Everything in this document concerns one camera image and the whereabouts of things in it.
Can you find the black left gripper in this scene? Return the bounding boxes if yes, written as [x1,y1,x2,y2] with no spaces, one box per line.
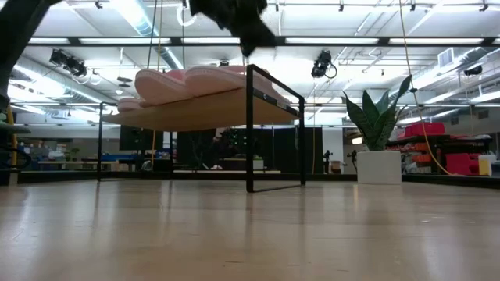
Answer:
[189,0,277,58]

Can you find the pink rubber slide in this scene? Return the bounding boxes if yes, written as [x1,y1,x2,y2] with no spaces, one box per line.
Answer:
[116,97,144,113]
[134,68,196,106]
[183,65,291,103]

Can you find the black partition panels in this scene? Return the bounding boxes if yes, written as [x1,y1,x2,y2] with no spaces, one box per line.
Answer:
[177,126,323,171]

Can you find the person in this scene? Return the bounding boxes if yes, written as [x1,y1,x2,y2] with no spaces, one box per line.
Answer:
[212,130,235,169]

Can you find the black background monitor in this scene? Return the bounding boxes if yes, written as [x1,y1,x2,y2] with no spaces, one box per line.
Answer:
[119,125,165,151]

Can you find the snake plant in white pot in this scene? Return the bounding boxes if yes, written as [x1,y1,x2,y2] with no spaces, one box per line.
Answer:
[342,74,413,185]

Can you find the red storage bin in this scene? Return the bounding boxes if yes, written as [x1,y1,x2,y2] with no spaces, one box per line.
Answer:
[398,122,446,138]

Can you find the black storage rack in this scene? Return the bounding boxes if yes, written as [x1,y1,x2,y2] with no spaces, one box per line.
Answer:
[384,134,494,175]

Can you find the red crate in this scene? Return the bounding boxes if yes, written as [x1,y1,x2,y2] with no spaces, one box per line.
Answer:
[445,153,481,176]

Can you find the black office desk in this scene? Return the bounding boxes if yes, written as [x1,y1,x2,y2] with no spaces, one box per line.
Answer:
[0,123,32,136]

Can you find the yellow and white box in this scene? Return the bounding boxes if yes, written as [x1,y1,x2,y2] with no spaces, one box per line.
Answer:
[478,154,498,176]

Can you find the black aluminium rig frame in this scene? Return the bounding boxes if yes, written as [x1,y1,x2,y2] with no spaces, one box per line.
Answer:
[0,35,500,190]

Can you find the wooden shelf with black frame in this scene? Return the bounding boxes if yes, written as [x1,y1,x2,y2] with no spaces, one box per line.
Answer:
[96,64,307,194]

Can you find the black hanging cable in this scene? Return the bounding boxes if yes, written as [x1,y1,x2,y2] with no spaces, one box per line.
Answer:
[143,0,158,71]

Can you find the yellow hanging cable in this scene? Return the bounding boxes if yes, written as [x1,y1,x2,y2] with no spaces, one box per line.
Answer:
[398,0,456,176]

